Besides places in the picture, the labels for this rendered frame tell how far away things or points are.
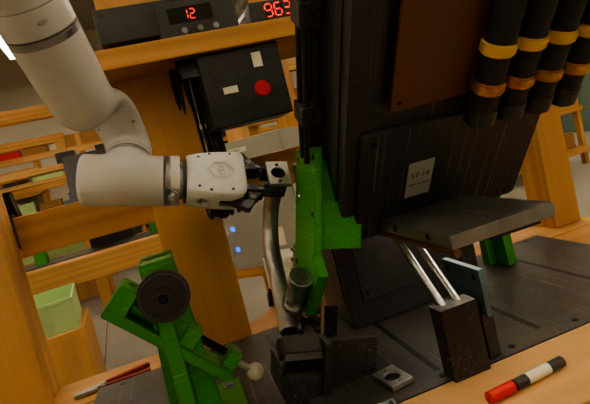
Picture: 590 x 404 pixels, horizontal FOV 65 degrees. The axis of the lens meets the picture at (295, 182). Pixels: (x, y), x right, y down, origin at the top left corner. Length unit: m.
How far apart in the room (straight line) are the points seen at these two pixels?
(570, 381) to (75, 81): 0.75
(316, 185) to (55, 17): 0.41
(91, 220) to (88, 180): 0.39
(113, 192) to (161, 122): 0.32
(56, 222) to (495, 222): 0.91
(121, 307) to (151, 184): 0.19
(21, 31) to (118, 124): 0.25
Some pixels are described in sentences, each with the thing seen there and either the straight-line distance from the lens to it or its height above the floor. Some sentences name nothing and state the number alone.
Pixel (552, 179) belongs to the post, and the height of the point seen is 1.02.
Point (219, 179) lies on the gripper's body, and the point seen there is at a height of 1.26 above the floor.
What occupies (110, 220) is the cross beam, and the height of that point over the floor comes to 1.22.
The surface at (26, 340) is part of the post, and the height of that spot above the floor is 1.03.
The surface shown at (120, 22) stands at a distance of 1.03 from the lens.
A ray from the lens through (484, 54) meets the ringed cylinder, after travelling 0.65.
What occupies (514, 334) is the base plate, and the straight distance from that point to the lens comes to 0.87.
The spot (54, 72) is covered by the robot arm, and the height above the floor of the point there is 1.44.
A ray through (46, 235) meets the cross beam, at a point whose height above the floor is 1.22.
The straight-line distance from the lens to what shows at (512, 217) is 0.66.
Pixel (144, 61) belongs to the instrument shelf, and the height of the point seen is 1.50.
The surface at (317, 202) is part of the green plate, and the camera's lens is 0.71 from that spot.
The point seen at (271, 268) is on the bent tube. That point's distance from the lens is 0.84.
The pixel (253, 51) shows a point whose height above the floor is 1.49.
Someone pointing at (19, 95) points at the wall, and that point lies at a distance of 10.97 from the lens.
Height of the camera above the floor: 1.29
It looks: 5 degrees down
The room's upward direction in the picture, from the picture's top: 14 degrees counter-clockwise
